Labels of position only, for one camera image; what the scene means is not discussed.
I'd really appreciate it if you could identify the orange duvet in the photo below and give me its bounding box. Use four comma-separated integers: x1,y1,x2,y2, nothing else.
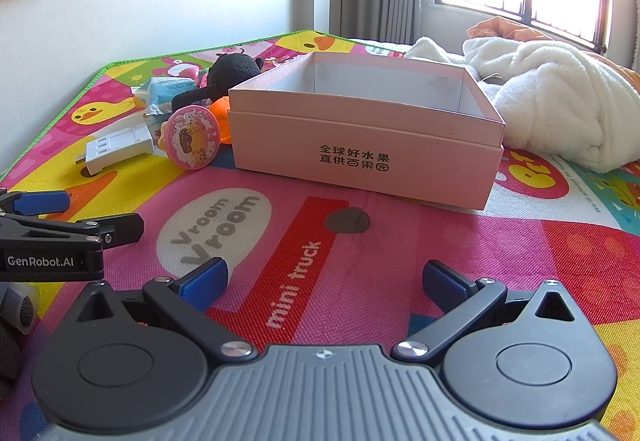
467,18,640,92

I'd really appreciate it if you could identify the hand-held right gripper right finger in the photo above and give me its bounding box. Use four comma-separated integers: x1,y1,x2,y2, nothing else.
391,259,577,364

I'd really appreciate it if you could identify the blue face mask packet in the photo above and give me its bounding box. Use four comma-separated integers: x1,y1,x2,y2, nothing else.
132,76,198,117

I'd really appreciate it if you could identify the pink round toy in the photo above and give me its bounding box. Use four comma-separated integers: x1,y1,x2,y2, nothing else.
156,104,223,169

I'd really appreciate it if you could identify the colourful cartoon play mat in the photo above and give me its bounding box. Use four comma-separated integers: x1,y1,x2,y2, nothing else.
0,28,640,441

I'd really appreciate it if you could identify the orange plastic toy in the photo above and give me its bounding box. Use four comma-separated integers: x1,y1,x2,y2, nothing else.
207,100,233,146

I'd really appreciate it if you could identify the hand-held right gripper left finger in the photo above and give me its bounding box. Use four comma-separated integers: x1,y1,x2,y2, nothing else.
75,257,256,364

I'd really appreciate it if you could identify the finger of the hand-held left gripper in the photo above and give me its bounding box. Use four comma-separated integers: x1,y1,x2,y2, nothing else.
0,190,71,218
0,214,146,249

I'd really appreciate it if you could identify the white fleece blanket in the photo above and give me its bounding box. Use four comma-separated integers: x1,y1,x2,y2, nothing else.
402,36,640,174

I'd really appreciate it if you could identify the pink cardboard box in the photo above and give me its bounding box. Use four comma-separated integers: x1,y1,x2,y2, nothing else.
227,52,507,212

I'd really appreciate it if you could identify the person's left hand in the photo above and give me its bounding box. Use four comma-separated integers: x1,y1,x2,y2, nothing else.
0,282,40,397

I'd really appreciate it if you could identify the black plush toy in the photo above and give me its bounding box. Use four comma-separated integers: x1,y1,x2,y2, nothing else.
171,54,266,109

